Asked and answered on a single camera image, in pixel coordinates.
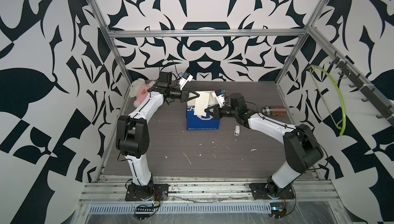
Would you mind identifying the white paper receipt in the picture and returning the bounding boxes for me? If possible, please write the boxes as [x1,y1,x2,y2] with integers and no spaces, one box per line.
[194,91,212,117]

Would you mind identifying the small white stapler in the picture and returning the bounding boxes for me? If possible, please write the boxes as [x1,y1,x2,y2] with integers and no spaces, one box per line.
[234,125,240,136]

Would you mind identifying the blue white paper bag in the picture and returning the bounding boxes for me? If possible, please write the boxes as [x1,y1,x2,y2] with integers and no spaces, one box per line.
[186,91,220,131]

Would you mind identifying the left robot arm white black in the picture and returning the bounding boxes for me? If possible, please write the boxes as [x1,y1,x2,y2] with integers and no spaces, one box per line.
[116,72,216,194]

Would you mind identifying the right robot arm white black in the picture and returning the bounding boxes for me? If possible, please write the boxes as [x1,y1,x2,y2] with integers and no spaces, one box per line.
[205,93,324,198]

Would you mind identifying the white teddy bear pink shirt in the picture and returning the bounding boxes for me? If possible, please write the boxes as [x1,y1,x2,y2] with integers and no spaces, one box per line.
[129,78,156,108]

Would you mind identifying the plaid glasses case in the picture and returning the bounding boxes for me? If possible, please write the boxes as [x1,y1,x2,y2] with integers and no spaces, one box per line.
[262,106,287,116]

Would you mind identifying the electronics board right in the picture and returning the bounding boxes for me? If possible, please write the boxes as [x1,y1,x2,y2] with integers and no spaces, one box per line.
[270,203,287,219]

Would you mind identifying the green clothes hanger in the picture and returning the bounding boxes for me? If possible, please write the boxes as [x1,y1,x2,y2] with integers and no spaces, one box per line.
[307,65,347,137]

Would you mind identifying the black electronics board left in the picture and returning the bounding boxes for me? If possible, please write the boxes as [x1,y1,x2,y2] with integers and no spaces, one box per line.
[133,205,160,221]

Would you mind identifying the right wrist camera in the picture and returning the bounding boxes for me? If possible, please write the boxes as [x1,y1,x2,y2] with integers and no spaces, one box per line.
[212,89,225,108]

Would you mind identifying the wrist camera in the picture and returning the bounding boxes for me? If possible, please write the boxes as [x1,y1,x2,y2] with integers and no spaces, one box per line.
[212,89,225,108]
[178,72,194,90]

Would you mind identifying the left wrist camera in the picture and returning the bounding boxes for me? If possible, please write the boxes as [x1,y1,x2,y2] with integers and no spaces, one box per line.
[178,72,194,90]

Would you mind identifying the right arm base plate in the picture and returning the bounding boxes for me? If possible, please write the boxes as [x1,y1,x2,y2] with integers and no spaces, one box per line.
[249,183,296,200]

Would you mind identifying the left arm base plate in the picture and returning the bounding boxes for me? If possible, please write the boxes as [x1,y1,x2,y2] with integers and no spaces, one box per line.
[125,183,169,201]

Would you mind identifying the grey wall hook rack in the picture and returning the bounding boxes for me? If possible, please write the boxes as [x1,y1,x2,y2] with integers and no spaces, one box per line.
[330,52,394,126]

